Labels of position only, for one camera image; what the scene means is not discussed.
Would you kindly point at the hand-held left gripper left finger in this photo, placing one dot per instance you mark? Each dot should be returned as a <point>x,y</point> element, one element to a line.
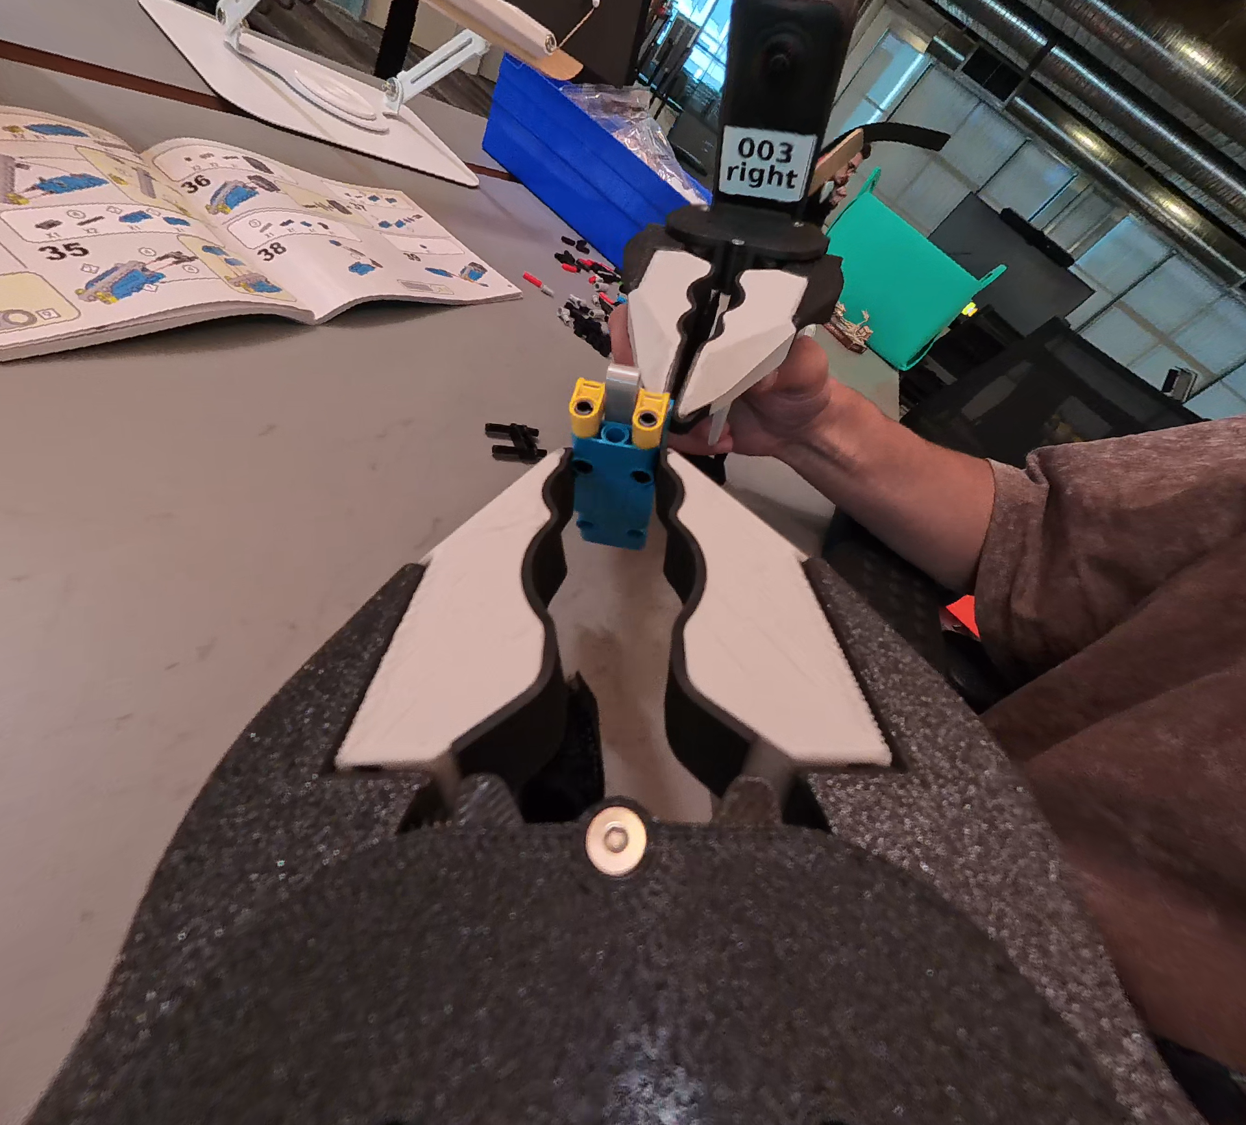
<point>449,658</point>

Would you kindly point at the black perforated panel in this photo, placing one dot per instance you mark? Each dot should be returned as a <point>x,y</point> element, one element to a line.
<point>896,580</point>

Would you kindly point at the blue plastic bin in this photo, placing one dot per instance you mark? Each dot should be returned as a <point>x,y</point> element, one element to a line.
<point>565,162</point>

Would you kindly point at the white laptop stand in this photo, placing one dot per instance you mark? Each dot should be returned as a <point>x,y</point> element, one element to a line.
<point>321,93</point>

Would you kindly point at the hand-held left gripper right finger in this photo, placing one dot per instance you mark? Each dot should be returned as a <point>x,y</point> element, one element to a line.
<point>780,658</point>

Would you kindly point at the small red object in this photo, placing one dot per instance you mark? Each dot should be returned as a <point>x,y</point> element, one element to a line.
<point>964,616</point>

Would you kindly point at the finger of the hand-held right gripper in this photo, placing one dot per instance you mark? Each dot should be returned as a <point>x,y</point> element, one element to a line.
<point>755,337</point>
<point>655,318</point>

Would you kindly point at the silver ventilation duct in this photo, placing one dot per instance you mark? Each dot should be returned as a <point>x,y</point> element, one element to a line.
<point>1072,25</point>

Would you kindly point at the person's right hand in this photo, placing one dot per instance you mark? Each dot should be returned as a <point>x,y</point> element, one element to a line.
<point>799,410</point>

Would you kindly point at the black wall screen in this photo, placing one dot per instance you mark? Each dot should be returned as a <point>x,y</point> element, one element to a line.
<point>1013,259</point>

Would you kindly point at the person's right forearm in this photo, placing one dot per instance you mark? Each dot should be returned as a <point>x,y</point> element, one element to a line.
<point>925,502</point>

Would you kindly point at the instruction booklet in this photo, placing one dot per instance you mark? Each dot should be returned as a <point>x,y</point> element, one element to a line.
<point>195,249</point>

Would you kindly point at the clear plastic bag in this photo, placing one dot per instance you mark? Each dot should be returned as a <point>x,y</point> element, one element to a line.
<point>633,137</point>

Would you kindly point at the blue grey yellow brick assembly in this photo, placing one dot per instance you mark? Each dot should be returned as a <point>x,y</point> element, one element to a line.
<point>613,493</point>

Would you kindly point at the black pin connector piece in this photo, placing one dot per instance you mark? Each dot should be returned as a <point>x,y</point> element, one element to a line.
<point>526,442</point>

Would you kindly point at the small wooden model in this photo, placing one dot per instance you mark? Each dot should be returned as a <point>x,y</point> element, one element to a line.
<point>852,331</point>

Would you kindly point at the teal plastic tote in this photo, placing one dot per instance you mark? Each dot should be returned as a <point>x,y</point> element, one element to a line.
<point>905,279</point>

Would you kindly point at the pile of small building pieces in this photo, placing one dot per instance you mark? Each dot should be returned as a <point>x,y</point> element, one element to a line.
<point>585,307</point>

